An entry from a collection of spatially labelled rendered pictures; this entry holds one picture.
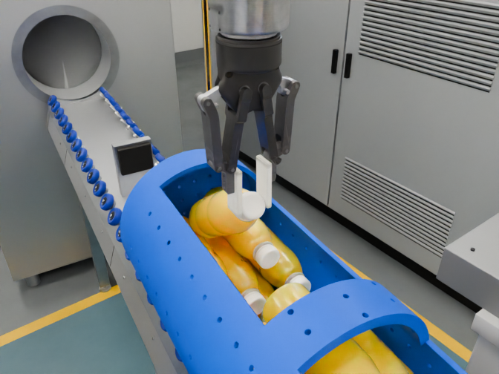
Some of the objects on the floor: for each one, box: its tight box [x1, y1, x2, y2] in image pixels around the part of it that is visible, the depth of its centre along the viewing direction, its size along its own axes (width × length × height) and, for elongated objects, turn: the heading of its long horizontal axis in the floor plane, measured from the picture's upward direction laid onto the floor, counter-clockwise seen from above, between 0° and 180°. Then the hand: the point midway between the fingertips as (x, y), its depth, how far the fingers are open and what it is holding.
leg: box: [78, 197, 111, 292], centre depth 209 cm, size 6×6×63 cm
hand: (249, 187), depth 62 cm, fingers closed on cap, 4 cm apart
